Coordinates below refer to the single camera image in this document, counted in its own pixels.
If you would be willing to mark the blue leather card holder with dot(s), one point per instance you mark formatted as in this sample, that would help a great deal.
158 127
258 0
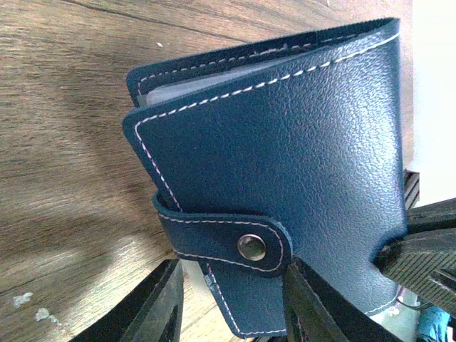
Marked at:
284 148

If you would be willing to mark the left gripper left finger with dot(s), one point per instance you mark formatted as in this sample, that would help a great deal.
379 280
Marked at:
152 311

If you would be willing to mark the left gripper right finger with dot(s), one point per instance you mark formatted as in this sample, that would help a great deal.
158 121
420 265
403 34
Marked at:
315 311

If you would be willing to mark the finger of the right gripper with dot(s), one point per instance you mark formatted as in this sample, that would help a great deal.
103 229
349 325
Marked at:
423 261

